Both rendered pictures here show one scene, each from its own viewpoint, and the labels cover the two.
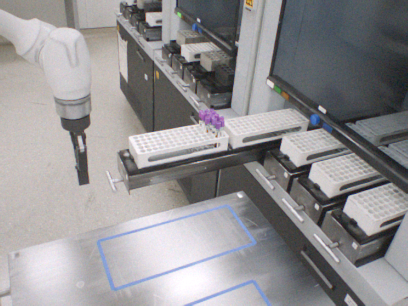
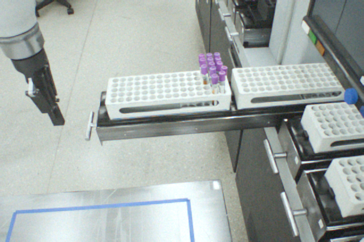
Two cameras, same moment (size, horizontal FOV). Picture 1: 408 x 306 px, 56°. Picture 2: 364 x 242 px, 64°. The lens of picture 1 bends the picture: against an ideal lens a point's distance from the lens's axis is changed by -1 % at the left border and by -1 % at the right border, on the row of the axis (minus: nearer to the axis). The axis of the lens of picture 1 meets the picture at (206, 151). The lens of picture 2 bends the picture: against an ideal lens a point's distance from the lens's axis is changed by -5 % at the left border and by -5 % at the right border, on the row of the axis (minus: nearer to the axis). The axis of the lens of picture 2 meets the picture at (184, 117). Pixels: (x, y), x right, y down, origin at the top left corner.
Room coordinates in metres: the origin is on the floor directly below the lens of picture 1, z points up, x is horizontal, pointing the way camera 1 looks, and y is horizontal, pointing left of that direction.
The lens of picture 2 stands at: (0.50, -0.19, 1.35)
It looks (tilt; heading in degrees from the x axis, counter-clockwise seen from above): 47 degrees down; 25
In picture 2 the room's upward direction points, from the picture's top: 2 degrees counter-clockwise
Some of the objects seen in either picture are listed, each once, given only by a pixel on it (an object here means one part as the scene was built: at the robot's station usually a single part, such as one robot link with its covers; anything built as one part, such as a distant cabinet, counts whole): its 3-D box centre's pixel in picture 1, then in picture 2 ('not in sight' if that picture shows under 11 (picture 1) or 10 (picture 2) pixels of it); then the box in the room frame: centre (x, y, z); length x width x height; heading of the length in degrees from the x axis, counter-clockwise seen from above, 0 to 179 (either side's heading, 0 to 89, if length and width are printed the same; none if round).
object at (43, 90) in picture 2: (80, 150); (42, 92); (0.84, 0.34, 0.89); 0.04 x 0.01 x 0.11; 118
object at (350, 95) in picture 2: (314, 119); (350, 96); (0.98, -0.30, 0.98); 0.03 x 0.01 x 0.03; 28
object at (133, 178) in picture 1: (217, 150); (221, 106); (1.06, -0.04, 0.78); 0.73 x 0.14 x 0.09; 118
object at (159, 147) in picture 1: (179, 144); (168, 95); (1.00, 0.08, 0.83); 0.30 x 0.10 x 0.06; 118
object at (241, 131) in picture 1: (265, 128); (290, 86); (1.15, -0.19, 0.83); 0.30 x 0.10 x 0.06; 118
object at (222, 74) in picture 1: (223, 75); (265, 7); (1.52, -0.04, 0.85); 0.12 x 0.02 x 0.06; 28
